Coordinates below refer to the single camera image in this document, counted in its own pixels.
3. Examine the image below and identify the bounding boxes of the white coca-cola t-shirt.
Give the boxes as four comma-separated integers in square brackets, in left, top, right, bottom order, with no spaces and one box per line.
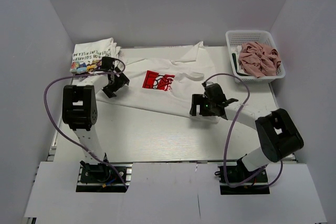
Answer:
[96,41,216,118]

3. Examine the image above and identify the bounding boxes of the green and white t-shirt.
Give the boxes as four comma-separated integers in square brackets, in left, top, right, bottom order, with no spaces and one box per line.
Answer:
[231,45,250,76]

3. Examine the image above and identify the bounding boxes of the pink t-shirt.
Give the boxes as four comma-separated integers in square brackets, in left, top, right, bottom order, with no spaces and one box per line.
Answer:
[239,42,281,78]

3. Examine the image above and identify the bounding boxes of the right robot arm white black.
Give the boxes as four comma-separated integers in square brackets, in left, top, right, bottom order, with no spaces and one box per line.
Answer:
[190,83,304,182]

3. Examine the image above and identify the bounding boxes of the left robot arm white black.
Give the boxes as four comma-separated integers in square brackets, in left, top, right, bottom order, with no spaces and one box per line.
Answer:
[62,57,130,182]

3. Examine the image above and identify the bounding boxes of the folded white printed t-shirts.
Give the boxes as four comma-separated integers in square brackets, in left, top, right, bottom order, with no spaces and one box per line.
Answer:
[70,38,121,73]

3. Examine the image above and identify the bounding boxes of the white plastic basket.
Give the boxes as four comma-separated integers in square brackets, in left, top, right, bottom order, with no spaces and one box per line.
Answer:
[225,30,286,83]

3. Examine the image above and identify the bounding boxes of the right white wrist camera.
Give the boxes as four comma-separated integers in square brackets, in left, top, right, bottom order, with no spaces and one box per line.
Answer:
[202,81,215,89]

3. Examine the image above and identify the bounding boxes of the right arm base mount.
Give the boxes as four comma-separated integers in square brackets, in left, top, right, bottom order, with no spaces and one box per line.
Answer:
[214,165,270,195]

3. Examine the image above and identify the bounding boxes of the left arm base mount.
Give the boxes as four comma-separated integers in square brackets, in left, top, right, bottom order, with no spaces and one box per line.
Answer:
[76,161,132,193]

